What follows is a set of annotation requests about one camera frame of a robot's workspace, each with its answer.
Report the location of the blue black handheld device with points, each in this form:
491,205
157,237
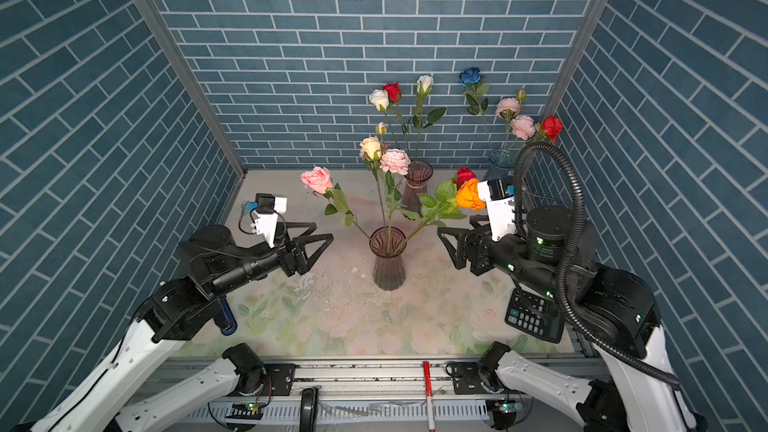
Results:
225,320

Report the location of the pink carnation spray stem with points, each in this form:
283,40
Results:
518,125

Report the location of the red carnation stem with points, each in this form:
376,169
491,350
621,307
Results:
465,176

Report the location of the orange rose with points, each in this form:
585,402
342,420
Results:
421,225

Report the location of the pink rose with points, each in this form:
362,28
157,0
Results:
320,182

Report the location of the red rose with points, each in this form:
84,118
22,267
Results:
547,131
394,96

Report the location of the red white marker pen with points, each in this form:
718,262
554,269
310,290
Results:
430,412

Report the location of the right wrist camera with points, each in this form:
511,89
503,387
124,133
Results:
498,196

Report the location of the blue rose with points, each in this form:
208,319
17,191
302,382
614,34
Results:
475,92

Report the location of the pale pink bud spray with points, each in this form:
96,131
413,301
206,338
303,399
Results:
389,166

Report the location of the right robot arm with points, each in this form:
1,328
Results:
550,255

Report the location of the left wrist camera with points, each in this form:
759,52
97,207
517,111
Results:
263,213

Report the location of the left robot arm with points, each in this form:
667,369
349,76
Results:
173,316

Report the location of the dark purple glass vase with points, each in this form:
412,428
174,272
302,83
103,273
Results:
388,258

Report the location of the aluminium mounting rail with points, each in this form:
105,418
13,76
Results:
339,378

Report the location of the black calculator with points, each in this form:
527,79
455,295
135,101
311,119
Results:
539,317

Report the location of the pink glass vase with ribbon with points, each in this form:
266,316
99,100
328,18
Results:
419,173

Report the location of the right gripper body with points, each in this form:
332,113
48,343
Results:
482,252

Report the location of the white rose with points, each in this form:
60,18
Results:
420,121
393,117

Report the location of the purple blue gradient vase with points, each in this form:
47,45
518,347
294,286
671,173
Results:
501,163

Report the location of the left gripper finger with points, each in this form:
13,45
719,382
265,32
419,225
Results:
294,229
311,248

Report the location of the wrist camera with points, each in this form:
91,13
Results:
498,196
263,213

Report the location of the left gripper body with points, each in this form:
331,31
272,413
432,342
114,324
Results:
288,262

